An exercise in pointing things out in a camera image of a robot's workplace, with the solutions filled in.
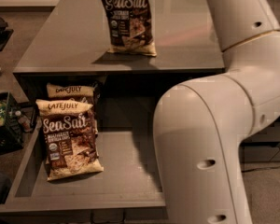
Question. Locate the brown chip bag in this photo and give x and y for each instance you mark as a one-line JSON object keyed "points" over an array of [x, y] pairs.
{"points": [[130, 26], [69, 132], [83, 94]]}

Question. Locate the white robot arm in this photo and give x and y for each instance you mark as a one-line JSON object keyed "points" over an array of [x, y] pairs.
{"points": [[199, 124]]}

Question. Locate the open grey top drawer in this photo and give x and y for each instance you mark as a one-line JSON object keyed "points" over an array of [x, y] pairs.
{"points": [[129, 182]]}

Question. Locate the grey cabinet with counter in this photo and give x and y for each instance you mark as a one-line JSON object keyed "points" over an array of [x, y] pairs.
{"points": [[195, 39]]}

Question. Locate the black plastic crate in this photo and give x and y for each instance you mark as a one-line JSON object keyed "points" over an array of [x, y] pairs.
{"points": [[10, 131]]}

